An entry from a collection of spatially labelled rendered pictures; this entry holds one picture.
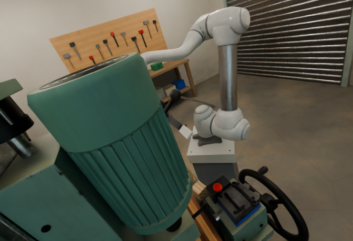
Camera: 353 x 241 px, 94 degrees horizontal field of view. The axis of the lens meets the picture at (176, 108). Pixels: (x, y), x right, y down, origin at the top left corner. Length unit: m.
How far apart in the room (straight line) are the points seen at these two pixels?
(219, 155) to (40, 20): 3.38
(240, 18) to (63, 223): 0.92
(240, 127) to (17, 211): 0.94
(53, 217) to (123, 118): 0.17
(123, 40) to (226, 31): 2.92
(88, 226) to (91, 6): 3.56
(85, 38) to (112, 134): 3.40
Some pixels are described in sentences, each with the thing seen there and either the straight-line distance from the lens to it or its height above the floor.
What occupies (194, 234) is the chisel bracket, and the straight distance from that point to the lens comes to 0.56.
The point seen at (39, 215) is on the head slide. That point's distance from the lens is 0.32.
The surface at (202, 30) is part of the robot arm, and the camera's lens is 1.02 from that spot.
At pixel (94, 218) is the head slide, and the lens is 0.34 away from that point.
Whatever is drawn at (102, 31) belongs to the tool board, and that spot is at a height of 1.82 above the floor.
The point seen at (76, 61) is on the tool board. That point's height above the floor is 1.50.
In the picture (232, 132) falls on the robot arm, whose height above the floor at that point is 0.87.
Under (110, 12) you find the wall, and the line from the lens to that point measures 3.73.
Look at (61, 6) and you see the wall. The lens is 3.70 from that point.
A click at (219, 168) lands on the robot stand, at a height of 0.50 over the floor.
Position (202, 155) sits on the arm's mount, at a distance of 1.22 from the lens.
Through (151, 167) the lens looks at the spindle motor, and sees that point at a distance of 0.28.
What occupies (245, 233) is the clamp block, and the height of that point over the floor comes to 0.92.
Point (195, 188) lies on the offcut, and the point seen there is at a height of 0.94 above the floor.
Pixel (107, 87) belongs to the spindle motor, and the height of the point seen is 1.48.
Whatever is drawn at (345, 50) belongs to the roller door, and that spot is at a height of 0.52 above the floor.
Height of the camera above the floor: 1.51
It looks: 26 degrees down
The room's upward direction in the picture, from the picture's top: 20 degrees counter-clockwise
